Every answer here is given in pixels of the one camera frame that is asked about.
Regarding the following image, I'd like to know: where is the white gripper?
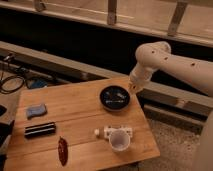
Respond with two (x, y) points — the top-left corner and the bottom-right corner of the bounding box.
(129, 63), (152, 94)

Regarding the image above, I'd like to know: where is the black ceramic bowl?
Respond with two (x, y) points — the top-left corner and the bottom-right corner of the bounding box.
(99, 85), (130, 111)

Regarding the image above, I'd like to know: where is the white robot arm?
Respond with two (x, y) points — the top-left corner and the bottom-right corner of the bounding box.
(129, 41), (213, 171)

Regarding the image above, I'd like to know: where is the white plastic cup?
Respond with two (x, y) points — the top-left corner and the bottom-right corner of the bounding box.
(109, 130), (131, 152)

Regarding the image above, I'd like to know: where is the black rectangular case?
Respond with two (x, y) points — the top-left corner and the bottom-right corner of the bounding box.
(24, 122), (56, 139)

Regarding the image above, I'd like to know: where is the blue box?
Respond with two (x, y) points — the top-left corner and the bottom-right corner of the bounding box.
(27, 78), (47, 89)

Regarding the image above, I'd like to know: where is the blue sponge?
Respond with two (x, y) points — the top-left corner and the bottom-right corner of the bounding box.
(26, 104), (47, 119)

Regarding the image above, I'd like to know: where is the black object at left edge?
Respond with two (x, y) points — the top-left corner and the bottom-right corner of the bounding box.
(0, 105), (14, 147)

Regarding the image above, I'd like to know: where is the black cable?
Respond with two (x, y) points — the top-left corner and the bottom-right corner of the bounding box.
(0, 53), (29, 95)

